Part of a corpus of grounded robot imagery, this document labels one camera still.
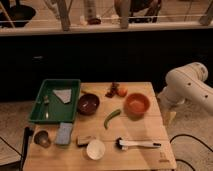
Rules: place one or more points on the white cup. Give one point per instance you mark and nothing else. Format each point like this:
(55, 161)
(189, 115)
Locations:
(95, 149)

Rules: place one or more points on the orange bowl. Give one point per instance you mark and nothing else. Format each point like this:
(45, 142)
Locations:
(136, 104)

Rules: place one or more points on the grey folded cloth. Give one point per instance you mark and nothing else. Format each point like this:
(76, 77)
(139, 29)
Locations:
(64, 95)

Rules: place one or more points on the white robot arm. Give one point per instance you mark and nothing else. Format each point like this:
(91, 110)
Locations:
(185, 83)

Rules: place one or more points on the blue sponge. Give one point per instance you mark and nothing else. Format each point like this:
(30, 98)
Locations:
(64, 134)

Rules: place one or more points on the dark metal cup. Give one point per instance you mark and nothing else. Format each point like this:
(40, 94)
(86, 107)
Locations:
(41, 138)

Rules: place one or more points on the black round pan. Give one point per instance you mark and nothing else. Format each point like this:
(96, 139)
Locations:
(19, 16)

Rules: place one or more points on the green plastic tray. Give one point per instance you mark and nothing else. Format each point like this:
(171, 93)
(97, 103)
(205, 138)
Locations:
(58, 111)

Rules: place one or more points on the white black dish brush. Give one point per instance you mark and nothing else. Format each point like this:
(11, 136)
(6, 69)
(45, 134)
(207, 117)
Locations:
(125, 144)

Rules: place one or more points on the dark grape bunch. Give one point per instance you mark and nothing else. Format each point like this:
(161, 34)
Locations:
(113, 90)

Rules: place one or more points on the green chili pepper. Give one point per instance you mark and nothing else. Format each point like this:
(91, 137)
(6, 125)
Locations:
(110, 116)

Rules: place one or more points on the metal spoon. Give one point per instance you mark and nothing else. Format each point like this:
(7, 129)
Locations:
(46, 105)

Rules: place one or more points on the orange fruit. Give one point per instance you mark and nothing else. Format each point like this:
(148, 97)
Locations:
(122, 91)

